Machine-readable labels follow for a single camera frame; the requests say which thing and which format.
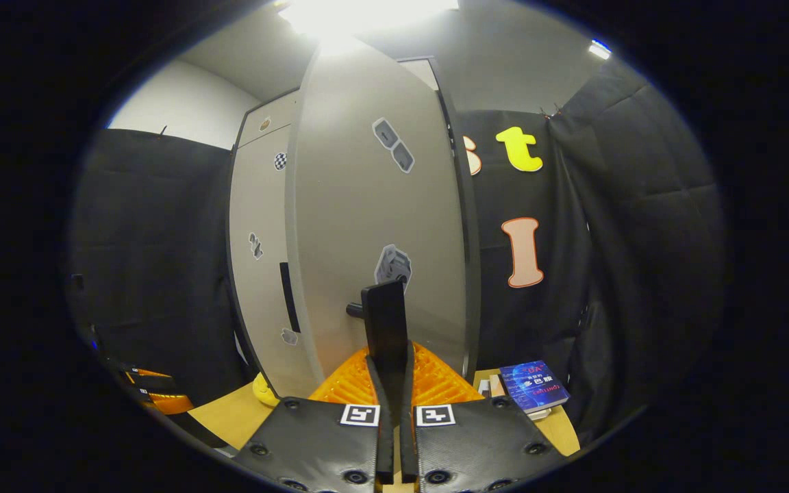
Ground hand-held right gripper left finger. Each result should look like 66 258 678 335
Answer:
234 346 395 493

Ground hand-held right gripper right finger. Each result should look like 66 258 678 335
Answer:
398 341 566 493

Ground grey double-door shoe cabinet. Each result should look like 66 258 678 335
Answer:
228 58 483 401

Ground grey cabinet door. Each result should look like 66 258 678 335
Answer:
228 123 320 398
284 38 471 401

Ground yellow plush toy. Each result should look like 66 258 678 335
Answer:
252 373 280 409

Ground black backdrop cloth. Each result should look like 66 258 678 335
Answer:
460 55 727 446
66 129 255 412

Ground blue book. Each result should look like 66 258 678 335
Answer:
499 360 571 416

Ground large ceiling light panel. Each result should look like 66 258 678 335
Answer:
275 0 460 38

